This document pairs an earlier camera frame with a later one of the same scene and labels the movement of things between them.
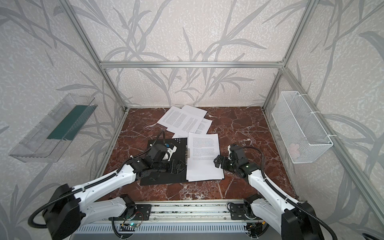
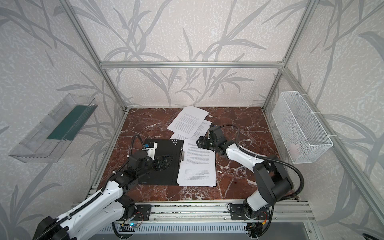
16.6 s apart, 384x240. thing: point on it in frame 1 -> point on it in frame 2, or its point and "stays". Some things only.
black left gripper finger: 177,166 -> 162,163
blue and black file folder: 176,171 stays
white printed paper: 181,121 -> 197,166
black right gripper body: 226,161 -> 205,142
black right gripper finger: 217,161 -> 200,142
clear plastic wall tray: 48,140 stays
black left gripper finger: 175,168 -> 160,165
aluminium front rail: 190,212 stays
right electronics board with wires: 254,229 stays
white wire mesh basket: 303,136 stays
